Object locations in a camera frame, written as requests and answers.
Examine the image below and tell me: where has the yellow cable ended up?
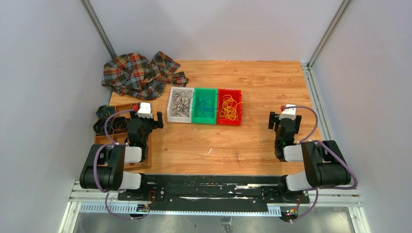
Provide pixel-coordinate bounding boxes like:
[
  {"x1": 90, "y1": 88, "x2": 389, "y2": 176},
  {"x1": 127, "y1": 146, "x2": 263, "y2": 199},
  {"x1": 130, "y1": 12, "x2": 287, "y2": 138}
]
[{"x1": 219, "y1": 94, "x2": 247, "y2": 122}]

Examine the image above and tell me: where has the blue cable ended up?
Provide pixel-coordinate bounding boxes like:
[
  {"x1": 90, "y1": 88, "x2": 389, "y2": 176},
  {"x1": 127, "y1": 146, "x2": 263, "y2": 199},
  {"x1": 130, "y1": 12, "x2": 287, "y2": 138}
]
[{"x1": 195, "y1": 95, "x2": 216, "y2": 117}]

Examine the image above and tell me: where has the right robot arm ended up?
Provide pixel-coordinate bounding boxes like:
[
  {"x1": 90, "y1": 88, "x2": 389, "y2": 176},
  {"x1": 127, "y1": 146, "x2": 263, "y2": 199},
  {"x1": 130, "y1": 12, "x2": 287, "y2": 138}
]
[{"x1": 268, "y1": 112, "x2": 353, "y2": 202}]

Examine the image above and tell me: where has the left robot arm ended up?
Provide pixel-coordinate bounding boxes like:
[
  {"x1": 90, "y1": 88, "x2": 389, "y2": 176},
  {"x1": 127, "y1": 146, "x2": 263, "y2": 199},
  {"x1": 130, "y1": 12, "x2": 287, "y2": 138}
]
[{"x1": 80, "y1": 109, "x2": 164, "y2": 200}]

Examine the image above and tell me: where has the white plastic bin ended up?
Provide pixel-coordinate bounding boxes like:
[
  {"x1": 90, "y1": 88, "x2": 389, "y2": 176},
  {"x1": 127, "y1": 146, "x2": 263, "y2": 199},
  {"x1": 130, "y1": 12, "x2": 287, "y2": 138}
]
[{"x1": 167, "y1": 87, "x2": 194, "y2": 123}]

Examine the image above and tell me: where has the wooden divided tray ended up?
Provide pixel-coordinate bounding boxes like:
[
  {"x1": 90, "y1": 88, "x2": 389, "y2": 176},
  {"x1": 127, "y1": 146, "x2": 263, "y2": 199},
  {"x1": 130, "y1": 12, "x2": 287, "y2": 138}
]
[{"x1": 93, "y1": 102, "x2": 153, "y2": 171}]

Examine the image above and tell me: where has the red plastic bin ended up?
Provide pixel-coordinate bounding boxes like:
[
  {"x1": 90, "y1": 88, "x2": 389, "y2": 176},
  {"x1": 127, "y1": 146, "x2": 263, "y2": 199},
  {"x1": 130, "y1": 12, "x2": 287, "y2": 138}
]
[{"x1": 216, "y1": 89, "x2": 243, "y2": 126}]

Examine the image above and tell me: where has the green plastic bin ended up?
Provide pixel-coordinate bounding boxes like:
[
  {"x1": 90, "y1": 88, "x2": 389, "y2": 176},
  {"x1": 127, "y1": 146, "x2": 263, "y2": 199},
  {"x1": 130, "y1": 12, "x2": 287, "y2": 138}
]
[{"x1": 192, "y1": 88, "x2": 218, "y2": 125}]

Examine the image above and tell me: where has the plaid cloth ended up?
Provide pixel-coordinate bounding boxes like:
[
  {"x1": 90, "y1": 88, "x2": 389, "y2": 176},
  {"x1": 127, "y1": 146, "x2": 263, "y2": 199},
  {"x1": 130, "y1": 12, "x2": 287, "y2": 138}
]
[{"x1": 101, "y1": 51, "x2": 189, "y2": 100}]

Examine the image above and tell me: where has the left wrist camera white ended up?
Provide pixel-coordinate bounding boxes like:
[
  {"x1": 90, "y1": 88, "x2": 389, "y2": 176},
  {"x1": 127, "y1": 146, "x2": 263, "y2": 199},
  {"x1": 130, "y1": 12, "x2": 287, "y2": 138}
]
[{"x1": 137, "y1": 102, "x2": 153, "y2": 119}]

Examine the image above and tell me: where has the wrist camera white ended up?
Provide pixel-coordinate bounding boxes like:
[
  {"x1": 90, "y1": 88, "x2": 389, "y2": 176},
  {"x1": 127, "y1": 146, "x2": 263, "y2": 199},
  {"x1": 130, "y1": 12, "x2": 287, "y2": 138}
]
[
  {"x1": 279, "y1": 104, "x2": 296, "y2": 120},
  {"x1": 137, "y1": 102, "x2": 153, "y2": 119}
]

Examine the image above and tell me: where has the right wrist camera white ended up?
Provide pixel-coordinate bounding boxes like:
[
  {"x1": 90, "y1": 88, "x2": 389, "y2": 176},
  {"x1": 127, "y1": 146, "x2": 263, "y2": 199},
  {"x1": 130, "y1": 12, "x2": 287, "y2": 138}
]
[{"x1": 279, "y1": 104, "x2": 296, "y2": 120}]

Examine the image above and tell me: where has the dark cable bundle in tray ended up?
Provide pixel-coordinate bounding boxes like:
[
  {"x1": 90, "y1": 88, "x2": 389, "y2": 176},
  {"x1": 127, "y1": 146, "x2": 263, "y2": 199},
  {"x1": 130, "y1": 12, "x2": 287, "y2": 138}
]
[{"x1": 111, "y1": 117, "x2": 130, "y2": 134}]

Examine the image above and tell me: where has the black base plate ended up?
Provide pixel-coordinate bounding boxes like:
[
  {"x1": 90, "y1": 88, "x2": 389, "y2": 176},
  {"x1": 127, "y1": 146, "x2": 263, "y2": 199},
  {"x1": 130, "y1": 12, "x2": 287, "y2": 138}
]
[{"x1": 118, "y1": 174, "x2": 309, "y2": 213}]

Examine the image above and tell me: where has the aluminium front rail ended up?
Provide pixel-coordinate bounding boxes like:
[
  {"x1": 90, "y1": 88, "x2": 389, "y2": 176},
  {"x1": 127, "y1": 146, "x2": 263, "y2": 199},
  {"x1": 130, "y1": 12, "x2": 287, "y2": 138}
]
[{"x1": 59, "y1": 183, "x2": 371, "y2": 233}]

